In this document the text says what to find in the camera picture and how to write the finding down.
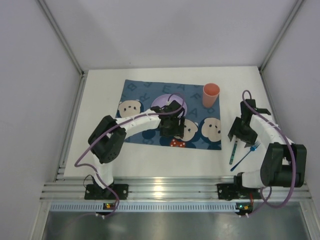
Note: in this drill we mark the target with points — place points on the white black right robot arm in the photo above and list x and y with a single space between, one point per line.
284 162

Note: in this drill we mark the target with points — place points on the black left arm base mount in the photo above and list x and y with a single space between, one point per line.
95 192

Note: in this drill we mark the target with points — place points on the salmon plastic cup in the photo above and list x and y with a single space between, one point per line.
210 94

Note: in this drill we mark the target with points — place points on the metal spoon green handle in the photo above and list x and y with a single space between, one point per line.
233 152

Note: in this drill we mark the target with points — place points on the purple plastic plate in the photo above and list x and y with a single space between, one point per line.
166 99

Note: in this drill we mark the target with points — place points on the blue plastic fork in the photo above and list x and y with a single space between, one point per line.
252 149

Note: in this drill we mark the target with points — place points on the blue cartoon bear placemat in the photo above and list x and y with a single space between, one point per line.
202 128

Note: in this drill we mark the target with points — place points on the aluminium frame post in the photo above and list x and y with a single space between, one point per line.
59 34
289 19

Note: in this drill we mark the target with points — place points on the blue slotted cable duct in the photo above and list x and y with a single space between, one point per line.
136 207

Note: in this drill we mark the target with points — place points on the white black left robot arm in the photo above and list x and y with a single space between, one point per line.
107 139

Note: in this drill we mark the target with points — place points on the right aluminium frame post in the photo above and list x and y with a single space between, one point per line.
289 19

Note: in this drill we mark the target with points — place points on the left aluminium frame post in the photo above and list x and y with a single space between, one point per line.
59 34

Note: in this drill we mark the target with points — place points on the aluminium front rail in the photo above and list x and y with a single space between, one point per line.
140 188

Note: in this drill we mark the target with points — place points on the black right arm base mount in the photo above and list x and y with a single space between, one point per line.
236 191

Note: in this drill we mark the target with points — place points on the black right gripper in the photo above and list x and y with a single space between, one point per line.
240 135

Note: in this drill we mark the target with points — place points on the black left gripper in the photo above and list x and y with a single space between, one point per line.
177 128

